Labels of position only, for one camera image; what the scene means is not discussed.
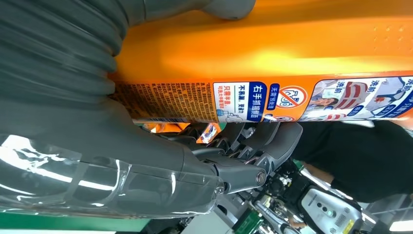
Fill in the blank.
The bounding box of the orange detergent bottle clear cap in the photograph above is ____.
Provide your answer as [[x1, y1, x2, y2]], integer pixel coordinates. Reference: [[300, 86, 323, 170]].
[[143, 122, 223, 144]]

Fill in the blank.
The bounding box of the background humanoid robot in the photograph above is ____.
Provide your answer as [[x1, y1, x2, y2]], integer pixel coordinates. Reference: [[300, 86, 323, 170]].
[[251, 161, 378, 234]]

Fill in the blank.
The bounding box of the standing person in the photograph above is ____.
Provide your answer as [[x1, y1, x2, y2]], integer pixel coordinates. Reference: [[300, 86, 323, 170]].
[[290, 120, 413, 204]]

